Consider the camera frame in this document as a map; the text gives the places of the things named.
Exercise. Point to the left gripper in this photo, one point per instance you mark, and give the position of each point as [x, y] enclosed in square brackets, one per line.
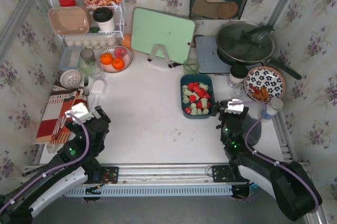
[101, 115]

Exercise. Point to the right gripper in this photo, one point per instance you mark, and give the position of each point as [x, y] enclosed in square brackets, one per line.
[219, 109]

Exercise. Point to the teal plastic storage basket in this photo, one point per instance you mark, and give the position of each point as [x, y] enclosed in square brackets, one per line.
[199, 78]

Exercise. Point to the red coffee capsule bottom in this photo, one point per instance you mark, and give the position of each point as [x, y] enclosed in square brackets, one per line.
[188, 110]

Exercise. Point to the green coffee capsule lone bottom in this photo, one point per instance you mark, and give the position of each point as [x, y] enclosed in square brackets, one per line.
[184, 87]

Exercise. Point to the blue cloth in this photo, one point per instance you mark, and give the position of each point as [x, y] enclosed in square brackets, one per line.
[255, 134]

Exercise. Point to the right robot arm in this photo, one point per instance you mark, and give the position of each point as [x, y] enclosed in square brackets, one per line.
[287, 183]

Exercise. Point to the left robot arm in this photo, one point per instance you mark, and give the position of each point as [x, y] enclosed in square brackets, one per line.
[74, 164]

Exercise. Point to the small clear wine glass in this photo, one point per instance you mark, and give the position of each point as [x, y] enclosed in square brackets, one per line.
[239, 89]

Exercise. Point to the fried food on plate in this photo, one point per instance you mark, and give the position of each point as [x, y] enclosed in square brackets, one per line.
[260, 94]

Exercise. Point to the black lidded white jar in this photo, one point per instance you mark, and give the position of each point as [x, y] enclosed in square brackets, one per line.
[237, 74]

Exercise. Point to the metal fork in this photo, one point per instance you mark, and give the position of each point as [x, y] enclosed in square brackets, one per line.
[86, 90]

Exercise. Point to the striped orange kitchen towel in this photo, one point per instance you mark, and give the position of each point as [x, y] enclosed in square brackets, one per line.
[46, 131]

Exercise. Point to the blue floral plate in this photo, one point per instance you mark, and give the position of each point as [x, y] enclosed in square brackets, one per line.
[267, 77]

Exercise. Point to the white blue bottle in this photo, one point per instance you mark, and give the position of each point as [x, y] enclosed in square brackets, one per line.
[271, 109]

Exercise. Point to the white strainer bowl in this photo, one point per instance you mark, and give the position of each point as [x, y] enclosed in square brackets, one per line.
[70, 78]

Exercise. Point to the clear drinking glass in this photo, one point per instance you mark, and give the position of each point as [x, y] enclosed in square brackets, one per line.
[95, 70]

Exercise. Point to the grey induction cooker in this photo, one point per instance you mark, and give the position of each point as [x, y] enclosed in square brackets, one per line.
[207, 56]

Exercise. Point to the green glass cup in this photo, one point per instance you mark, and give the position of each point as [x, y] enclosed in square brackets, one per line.
[191, 66]

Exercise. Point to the orange mandarin right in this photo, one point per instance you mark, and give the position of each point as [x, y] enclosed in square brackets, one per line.
[118, 64]

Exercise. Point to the orange mandarin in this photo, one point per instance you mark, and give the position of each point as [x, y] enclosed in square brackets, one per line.
[106, 58]
[118, 64]

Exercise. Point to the orange mandarin left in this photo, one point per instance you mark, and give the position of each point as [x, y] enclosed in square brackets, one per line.
[106, 58]

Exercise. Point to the green tinted glass jar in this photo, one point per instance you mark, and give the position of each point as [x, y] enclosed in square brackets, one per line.
[86, 58]

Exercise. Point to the patterned fruit bowl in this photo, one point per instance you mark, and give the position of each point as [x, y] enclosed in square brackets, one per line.
[109, 68]

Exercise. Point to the black wok with glass lid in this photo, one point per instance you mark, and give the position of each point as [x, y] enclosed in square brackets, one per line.
[248, 43]

